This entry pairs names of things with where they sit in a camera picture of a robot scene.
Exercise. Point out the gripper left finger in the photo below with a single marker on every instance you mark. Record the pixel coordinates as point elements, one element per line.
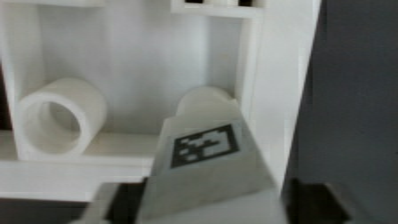
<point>115,206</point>

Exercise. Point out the white chair seat part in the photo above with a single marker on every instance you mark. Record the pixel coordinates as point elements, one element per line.
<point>116,63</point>

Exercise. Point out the white chair leg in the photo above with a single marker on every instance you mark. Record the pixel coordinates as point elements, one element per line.
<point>211,185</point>

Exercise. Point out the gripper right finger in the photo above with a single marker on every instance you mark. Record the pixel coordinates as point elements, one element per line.
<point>315,206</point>

